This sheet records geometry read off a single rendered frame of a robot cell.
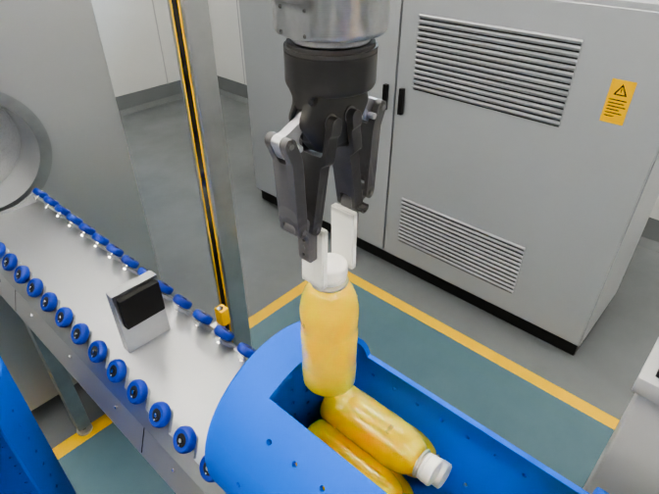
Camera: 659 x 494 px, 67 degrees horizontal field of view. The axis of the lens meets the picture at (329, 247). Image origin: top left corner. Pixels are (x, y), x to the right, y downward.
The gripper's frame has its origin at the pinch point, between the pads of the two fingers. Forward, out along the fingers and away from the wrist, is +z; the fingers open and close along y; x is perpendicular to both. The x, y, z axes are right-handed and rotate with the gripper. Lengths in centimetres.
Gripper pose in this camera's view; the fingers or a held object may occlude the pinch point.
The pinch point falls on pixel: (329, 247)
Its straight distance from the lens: 51.1
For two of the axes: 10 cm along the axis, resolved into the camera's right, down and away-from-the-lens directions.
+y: -6.7, 4.3, -6.1
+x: 7.4, 3.9, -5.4
